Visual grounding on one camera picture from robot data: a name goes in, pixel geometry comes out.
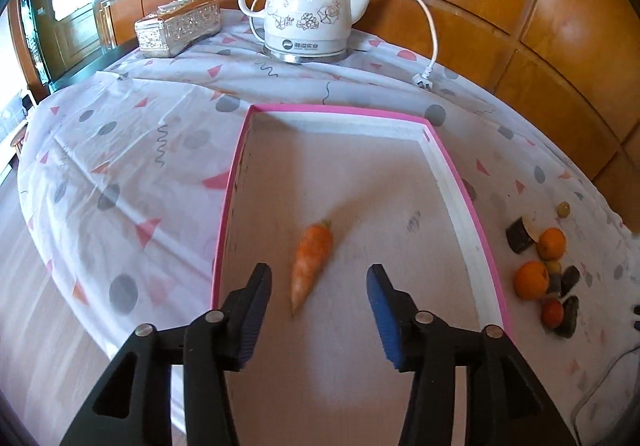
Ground small yellow-brown round fruit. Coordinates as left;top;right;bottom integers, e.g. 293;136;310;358
556;201;570;218

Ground pink-rimmed white tray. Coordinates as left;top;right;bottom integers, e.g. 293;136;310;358
214;104;510;445

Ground white ceramic electric kettle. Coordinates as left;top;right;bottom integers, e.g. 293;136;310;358
238;0;370;63

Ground orange carrot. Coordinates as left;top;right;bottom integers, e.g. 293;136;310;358
290;219;334;317

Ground black cable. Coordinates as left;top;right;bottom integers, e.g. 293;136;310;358
569;347;640;446

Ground dark avocado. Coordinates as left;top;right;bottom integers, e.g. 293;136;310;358
560;265;580;297
553;295;579;339

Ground patterned white tablecloth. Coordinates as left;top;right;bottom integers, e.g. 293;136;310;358
17;10;639;444

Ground silver ornate tissue box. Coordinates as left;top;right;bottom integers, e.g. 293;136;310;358
134;0;221;58

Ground large orange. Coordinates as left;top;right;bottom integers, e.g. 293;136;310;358
536;227;566;261

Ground small red tomato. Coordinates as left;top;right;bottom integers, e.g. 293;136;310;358
540;299;564;330

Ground white power cable with plug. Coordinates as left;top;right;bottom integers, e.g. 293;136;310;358
248;0;441;90

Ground dark cut eggplant piece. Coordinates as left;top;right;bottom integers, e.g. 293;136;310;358
506;216;540;254

